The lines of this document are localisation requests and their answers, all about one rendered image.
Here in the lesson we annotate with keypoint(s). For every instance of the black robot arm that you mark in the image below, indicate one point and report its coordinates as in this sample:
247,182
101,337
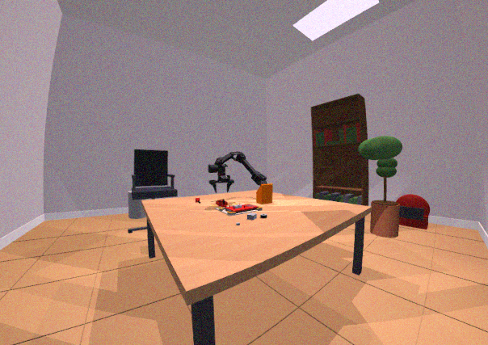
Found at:
220,168

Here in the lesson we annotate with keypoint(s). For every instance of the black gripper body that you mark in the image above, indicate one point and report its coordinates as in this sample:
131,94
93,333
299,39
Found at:
214,181

